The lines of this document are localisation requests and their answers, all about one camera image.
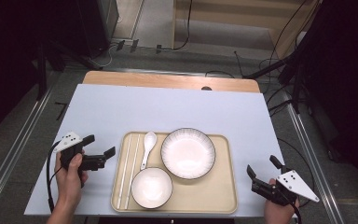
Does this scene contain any thin black cable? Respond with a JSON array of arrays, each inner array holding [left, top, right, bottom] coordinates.
[[268, 0, 309, 62]]

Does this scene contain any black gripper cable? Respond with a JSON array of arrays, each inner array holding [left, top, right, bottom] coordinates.
[[287, 194, 304, 224], [46, 140, 63, 214]]

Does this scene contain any white bowl with dark rim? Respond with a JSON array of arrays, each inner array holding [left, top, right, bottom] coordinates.
[[131, 167, 174, 210]]

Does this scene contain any beige plastic tray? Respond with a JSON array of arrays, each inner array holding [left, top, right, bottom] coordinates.
[[110, 131, 239, 215]]

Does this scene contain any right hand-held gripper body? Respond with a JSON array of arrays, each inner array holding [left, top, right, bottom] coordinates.
[[251, 170, 321, 206]]

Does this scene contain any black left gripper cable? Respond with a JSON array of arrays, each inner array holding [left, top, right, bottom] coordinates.
[[46, 140, 63, 214]]

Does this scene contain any aluminium floor rail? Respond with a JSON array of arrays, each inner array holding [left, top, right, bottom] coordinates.
[[0, 90, 55, 216], [287, 102, 346, 224]]

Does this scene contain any person's left hand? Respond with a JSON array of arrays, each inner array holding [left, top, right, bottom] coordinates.
[[55, 152, 89, 206]]

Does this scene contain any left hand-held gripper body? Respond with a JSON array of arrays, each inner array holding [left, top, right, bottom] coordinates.
[[54, 131, 107, 172]]

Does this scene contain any dark cabinet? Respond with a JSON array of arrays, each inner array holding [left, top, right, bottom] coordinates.
[[77, 0, 119, 59]]

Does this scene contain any person's right hand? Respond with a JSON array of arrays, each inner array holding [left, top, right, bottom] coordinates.
[[263, 178, 300, 224]]

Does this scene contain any white chopstick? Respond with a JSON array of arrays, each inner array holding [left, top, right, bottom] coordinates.
[[124, 133, 142, 210], [117, 133, 133, 210]]

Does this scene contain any black metal stand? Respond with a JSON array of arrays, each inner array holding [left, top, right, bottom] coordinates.
[[241, 52, 311, 115]]

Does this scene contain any white ribbed plate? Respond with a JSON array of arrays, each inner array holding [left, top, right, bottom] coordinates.
[[160, 127, 216, 181]]

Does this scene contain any black hanging cable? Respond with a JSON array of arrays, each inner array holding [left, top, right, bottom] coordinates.
[[159, 0, 194, 52]]

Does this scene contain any wooden table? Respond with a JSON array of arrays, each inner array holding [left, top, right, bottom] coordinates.
[[82, 70, 261, 93]]

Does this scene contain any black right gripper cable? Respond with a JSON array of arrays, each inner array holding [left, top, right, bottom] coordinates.
[[287, 194, 304, 224]]

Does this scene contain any white ceramic spoon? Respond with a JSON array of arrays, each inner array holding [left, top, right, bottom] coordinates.
[[140, 131, 158, 171]]

